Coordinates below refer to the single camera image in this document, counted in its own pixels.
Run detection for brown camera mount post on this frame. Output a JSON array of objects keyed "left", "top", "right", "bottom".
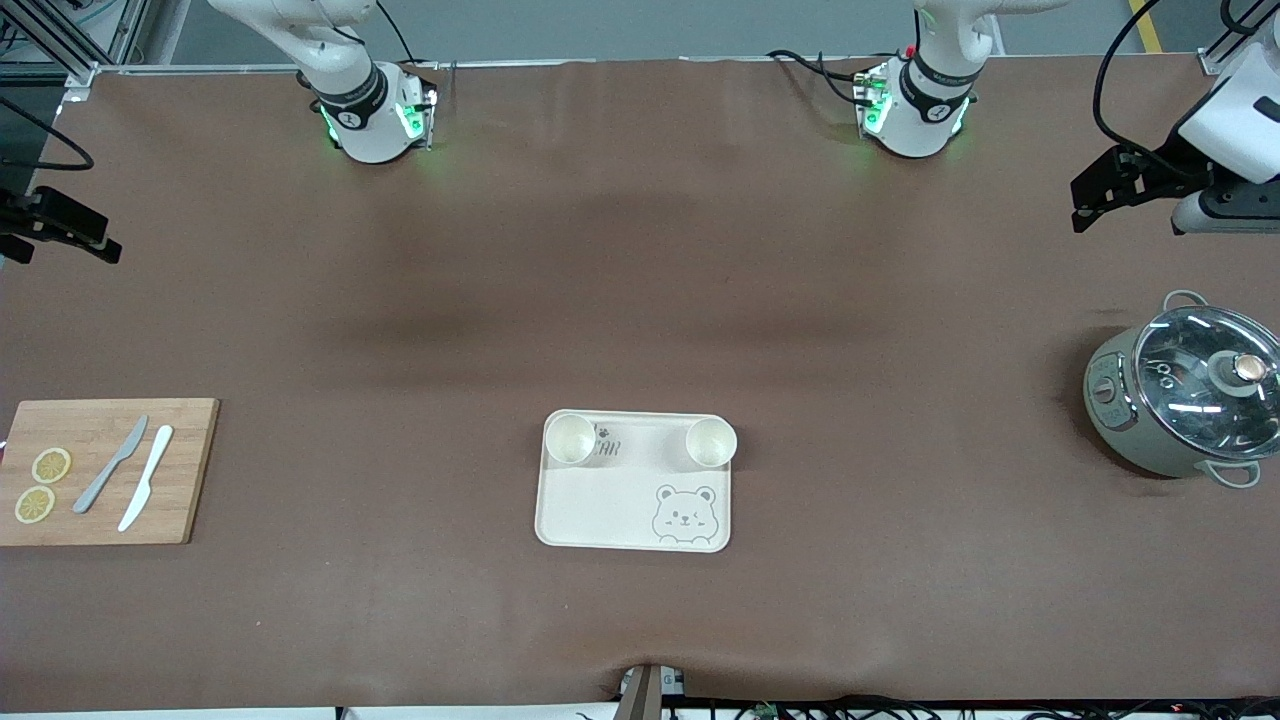
[{"left": 618, "top": 663, "right": 666, "bottom": 720}]

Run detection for glass pot lid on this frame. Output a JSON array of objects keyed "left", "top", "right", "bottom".
[{"left": 1133, "top": 305, "right": 1280, "bottom": 462}]

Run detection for wooden cutting board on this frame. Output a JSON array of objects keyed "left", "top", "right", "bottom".
[{"left": 0, "top": 398, "right": 221, "bottom": 547}]

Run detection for aluminium frame corner bracket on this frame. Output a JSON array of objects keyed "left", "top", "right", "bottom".
[{"left": 1197, "top": 0, "right": 1280, "bottom": 77}]

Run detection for brown table cover mat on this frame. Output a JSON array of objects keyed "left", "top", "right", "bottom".
[{"left": 0, "top": 55, "right": 1280, "bottom": 713}]

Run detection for grey-green electric cooking pot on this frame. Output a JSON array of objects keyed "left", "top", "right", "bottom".
[{"left": 1084, "top": 290, "right": 1280, "bottom": 491}]

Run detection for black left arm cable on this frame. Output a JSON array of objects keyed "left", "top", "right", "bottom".
[{"left": 1093, "top": 0, "right": 1216, "bottom": 186}]

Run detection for black left base cables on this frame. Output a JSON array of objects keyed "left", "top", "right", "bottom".
[{"left": 767, "top": 48, "right": 873, "bottom": 107}]

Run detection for grey plastic knife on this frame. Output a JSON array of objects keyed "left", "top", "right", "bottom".
[{"left": 73, "top": 415, "right": 150, "bottom": 515}]

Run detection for cream bear print tray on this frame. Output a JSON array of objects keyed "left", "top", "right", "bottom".
[{"left": 535, "top": 410, "right": 733, "bottom": 554}]

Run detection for aluminium frame with struts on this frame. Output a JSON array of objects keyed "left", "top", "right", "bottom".
[{"left": 0, "top": 0, "right": 151, "bottom": 91}]

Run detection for black right base cable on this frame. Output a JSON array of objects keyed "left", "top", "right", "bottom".
[{"left": 375, "top": 0, "right": 421, "bottom": 67}]

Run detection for white plastic knife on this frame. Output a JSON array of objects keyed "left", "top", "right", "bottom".
[{"left": 118, "top": 425, "right": 175, "bottom": 533}]

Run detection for white IKEA cup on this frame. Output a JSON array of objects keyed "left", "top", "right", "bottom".
[
  {"left": 545, "top": 412, "right": 599, "bottom": 468},
  {"left": 685, "top": 417, "right": 739, "bottom": 470}
]

